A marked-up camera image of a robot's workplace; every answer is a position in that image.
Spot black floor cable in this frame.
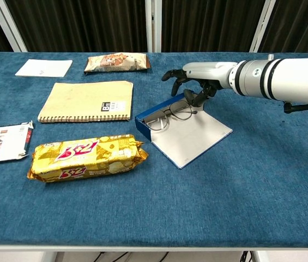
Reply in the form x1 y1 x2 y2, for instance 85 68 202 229
153 251 171 262
239 250 255 262
88 251 132 262

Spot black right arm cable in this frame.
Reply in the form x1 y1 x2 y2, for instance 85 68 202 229
283 101 308 114

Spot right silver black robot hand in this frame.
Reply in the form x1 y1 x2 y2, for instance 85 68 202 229
161 61 239 108

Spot kraft spiral notebook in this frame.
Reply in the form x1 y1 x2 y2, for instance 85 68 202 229
37 81 134 123

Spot blue table cloth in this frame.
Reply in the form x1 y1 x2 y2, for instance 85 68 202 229
0 51 308 248

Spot gold biscuit pack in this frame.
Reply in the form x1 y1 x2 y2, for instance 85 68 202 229
27 133 149 183

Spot brown snack packet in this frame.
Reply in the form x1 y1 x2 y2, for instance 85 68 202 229
84 52 151 73

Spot silver aluminium extrusion beam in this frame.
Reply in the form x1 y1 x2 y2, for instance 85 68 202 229
144 0 162 53
0 0 29 53
249 0 277 53

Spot thin black eyeglasses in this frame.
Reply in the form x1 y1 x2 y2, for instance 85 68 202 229
142 100 200 132

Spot blue glasses case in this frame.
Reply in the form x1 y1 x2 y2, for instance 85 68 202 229
135 92 233 169

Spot white printed flat carton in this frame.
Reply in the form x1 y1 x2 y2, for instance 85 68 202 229
0 120 34 165

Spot white table leg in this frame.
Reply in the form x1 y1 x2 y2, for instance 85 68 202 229
252 251 269 262
41 251 59 262

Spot white paper card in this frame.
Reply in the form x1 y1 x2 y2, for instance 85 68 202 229
15 59 74 78

